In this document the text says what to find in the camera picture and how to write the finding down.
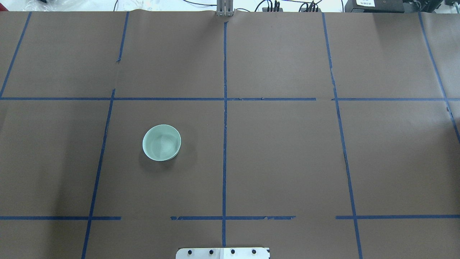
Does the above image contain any light green bowl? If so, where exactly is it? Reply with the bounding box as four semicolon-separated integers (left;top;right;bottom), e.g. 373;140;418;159
142;124;182;162

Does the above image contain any black electronics box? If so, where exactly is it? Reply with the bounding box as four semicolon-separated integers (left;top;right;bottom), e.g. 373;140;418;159
344;0;404;13

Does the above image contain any grey aluminium frame post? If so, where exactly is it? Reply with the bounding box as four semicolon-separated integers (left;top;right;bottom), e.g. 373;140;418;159
216;0;235;17

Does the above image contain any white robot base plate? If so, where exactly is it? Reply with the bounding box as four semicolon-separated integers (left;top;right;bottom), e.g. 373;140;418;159
175;247;271;259

